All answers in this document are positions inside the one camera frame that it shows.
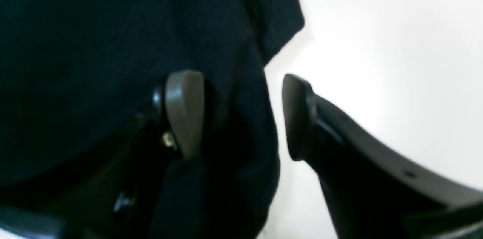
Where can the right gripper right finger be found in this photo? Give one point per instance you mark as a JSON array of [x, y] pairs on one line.
[[371, 191]]

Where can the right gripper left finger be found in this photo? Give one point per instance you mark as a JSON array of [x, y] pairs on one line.
[[170, 129]]

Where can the black t-shirt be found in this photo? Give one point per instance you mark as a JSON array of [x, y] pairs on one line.
[[74, 76]]

